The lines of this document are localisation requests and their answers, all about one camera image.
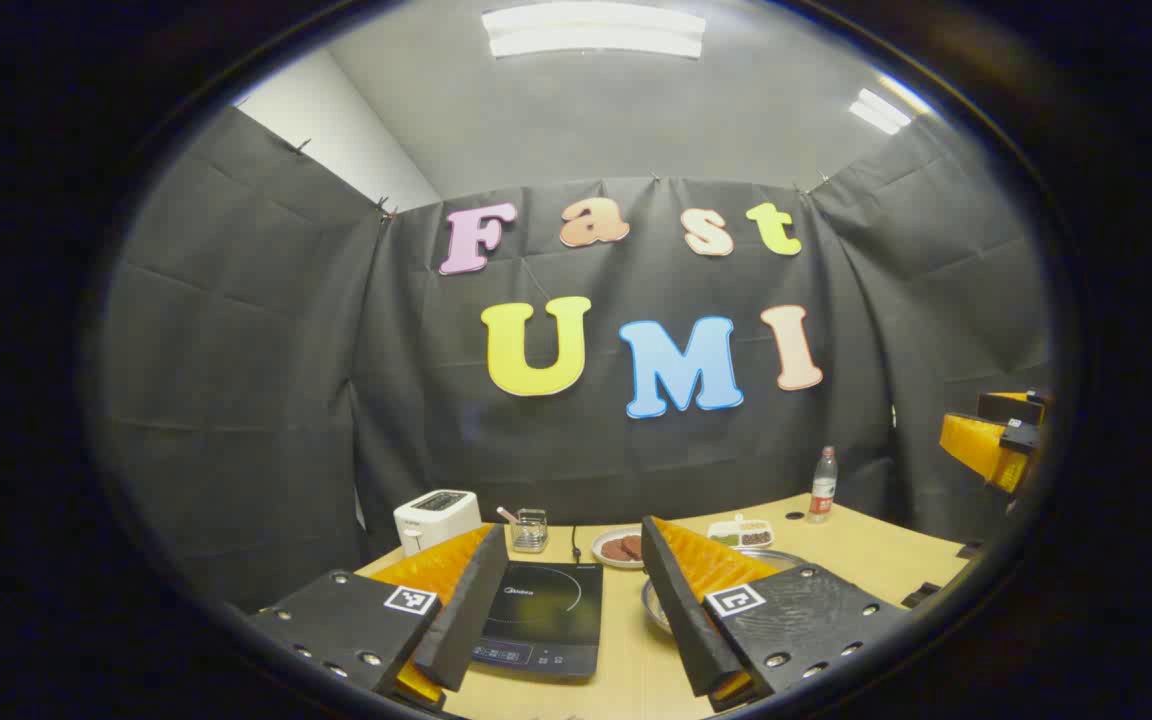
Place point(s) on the long ceiling light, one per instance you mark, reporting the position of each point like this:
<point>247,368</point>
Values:
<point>591,30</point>

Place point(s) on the clear water bottle red label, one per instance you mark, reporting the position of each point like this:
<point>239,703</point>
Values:
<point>823,490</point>

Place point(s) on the black induction cooktop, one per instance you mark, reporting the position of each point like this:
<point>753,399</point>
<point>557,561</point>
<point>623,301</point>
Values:
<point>546,620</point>

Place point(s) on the small ceiling light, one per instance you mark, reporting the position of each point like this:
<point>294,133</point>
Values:
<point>879,110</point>

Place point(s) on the small black block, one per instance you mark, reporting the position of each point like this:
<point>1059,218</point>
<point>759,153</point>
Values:
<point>921,595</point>

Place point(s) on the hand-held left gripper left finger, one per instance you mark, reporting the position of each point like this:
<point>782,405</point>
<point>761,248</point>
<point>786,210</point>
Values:
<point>461,620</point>

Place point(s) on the red raw meat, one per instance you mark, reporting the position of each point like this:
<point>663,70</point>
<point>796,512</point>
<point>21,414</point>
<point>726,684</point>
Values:
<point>622,548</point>

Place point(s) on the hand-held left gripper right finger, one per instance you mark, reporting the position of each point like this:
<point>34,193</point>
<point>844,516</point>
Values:
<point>681,620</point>

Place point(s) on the pink utensil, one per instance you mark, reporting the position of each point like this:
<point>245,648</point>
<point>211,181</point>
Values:
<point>506,514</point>

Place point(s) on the white toaster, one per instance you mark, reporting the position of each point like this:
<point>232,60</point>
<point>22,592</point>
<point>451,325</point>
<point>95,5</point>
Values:
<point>436,515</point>

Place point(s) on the white oval plate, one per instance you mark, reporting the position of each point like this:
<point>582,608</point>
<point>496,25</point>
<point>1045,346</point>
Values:
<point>608,560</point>

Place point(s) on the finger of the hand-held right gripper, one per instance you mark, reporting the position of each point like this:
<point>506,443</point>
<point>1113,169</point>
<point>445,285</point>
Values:
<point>1011,407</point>
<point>971,445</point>

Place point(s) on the white divided bean dish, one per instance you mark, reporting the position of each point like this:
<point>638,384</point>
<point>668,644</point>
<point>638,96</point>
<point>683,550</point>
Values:
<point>741,533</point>

